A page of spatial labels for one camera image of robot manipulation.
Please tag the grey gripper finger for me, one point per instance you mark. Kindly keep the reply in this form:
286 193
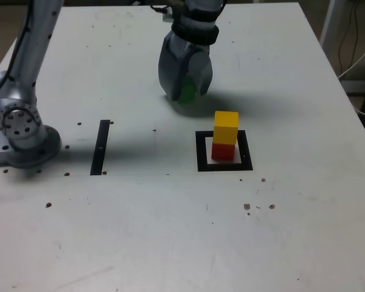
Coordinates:
173 70
205 83

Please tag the black tape strip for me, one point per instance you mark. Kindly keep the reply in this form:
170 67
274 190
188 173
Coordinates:
99 149

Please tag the grey gripper camera box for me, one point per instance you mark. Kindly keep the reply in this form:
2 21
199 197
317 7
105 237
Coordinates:
168 14

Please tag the red cube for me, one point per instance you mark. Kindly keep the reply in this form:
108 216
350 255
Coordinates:
223 152

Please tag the green cube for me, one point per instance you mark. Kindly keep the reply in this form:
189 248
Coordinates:
188 92

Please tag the white metal post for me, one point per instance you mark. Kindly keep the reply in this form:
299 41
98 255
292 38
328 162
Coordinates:
328 27

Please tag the yellow cube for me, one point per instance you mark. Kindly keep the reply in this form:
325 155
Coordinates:
225 127

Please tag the black tape square outline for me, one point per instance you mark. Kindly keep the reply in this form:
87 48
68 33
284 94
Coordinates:
200 152

